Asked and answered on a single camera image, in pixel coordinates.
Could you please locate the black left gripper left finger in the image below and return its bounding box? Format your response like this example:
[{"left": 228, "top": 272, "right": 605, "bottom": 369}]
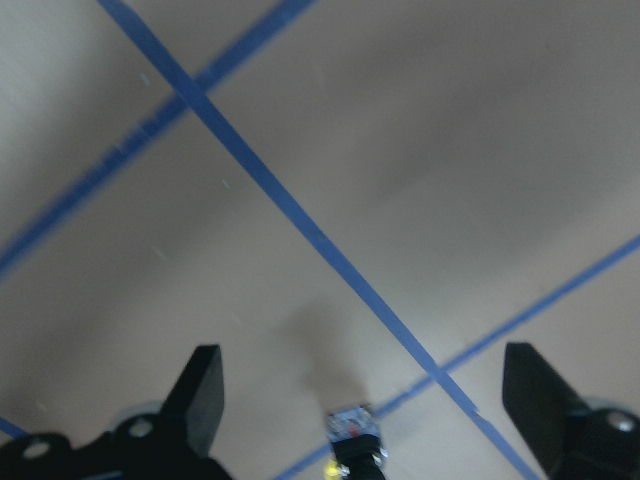
[{"left": 1, "top": 344, "right": 231, "bottom": 479}]

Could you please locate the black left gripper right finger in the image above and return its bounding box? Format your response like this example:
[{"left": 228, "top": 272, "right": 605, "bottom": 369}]
[{"left": 502, "top": 342, "right": 639, "bottom": 479}]

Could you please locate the yellow push button switch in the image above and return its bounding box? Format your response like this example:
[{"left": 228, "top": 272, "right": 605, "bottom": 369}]
[{"left": 323, "top": 404, "right": 388, "bottom": 480}]

